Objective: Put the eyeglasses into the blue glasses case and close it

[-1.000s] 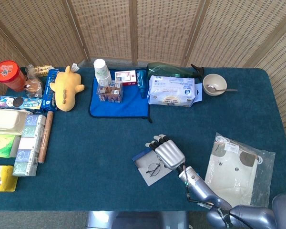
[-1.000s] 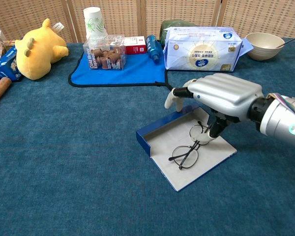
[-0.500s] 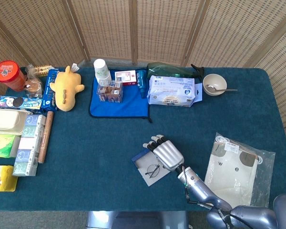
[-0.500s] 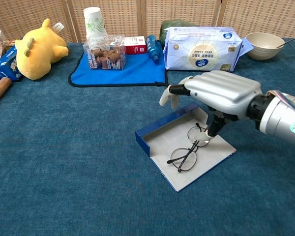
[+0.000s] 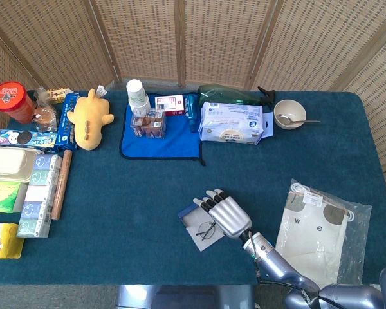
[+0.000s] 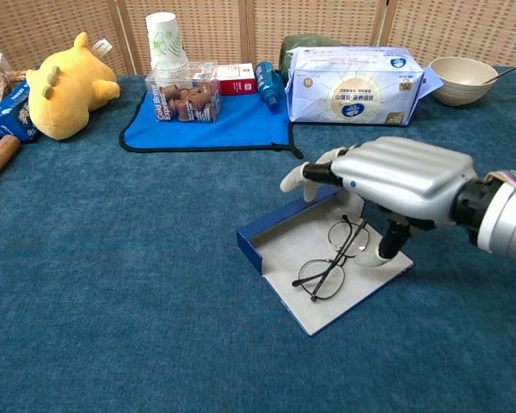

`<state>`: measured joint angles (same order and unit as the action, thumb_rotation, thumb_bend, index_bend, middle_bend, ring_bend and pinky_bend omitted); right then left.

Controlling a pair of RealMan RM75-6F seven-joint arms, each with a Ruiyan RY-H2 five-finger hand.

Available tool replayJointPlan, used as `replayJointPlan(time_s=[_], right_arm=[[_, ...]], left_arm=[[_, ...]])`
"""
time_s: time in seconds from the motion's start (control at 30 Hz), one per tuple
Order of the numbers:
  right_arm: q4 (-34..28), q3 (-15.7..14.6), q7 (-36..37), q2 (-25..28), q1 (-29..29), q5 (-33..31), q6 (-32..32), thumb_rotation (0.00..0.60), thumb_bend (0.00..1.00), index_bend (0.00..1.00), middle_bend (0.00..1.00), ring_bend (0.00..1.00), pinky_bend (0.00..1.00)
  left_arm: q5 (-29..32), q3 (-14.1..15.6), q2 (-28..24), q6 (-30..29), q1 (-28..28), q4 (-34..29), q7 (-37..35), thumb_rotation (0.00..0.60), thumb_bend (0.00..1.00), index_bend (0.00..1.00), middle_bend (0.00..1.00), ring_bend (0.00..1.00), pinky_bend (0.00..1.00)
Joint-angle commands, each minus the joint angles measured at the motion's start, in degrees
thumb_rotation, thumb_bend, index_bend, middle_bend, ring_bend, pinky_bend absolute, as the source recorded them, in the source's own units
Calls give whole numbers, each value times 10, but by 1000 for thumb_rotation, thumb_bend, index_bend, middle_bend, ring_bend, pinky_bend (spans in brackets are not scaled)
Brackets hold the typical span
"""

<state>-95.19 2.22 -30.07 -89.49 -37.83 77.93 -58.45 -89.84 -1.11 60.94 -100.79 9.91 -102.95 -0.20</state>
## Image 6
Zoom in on blue cloth with black trim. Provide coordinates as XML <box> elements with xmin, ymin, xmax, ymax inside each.
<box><xmin>118</xmin><ymin>88</ymin><xmax>304</xmax><ymax>160</ymax></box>

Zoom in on white paper cup stack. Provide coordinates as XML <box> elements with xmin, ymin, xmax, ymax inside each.
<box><xmin>144</xmin><ymin>11</ymin><xmax>190</xmax><ymax>87</ymax></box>

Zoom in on clear coffee capsule box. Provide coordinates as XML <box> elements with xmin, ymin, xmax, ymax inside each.
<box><xmin>144</xmin><ymin>62</ymin><xmax>222</xmax><ymax>124</ymax></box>

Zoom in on metal spoon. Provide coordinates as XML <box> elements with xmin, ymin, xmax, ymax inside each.
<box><xmin>480</xmin><ymin>59</ymin><xmax>516</xmax><ymax>85</ymax></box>

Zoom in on beige bowl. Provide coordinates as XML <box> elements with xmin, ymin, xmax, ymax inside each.
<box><xmin>428</xmin><ymin>56</ymin><xmax>500</xmax><ymax>108</ymax></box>

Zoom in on blue plastic bottle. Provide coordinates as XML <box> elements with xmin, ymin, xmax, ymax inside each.
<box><xmin>255</xmin><ymin>60</ymin><xmax>286</xmax><ymax>114</ymax></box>

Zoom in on red and white small box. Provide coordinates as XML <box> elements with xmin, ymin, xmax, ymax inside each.
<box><xmin>214</xmin><ymin>62</ymin><xmax>258</xmax><ymax>96</ymax></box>

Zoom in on green bag behind tissues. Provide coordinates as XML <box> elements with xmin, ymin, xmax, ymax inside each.
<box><xmin>279</xmin><ymin>34</ymin><xmax>346</xmax><ymax>83</ymax></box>

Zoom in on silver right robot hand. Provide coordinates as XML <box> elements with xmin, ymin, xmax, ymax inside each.
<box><xmin>279</xmin><ymin>136</ymin><xmax>479</xmax><ymax>269</ymax></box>

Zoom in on black thin-framed eyeglasses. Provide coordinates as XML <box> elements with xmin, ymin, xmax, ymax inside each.
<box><xmin>292</xmin><ymin>214</ymin><xmax>372</xmax><ymax>303</ymax></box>

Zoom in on woven folding screen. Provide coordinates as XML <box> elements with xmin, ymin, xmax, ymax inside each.
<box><xmin>0</xmin><ymin>0</ymin><xmax>516</xmax><ymax>77</ymax></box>

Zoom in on white wet wipes pack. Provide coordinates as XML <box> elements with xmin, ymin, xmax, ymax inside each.
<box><xmin>284</xmin><ymin>46</ymin><xmax>426</xmax><ymax>127</ymax></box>

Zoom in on yellow plush toy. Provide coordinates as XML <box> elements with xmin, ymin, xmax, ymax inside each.
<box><xmin>25</xmin><ymin>31</ymin><xmax>121</xmax><ymax>142</ymax></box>

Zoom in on long blue biscuit box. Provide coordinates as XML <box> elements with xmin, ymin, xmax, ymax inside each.
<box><xmin>0</xmin><ymin>79</ymin><xmax>42</xmax><ymax>145</ymax></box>

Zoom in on blue cardboard glasses box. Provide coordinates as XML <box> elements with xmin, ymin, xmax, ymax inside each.
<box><xmin>236</xmin><ymin>184</ymin><xmax>415</xmax><ymax>338</ymax></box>

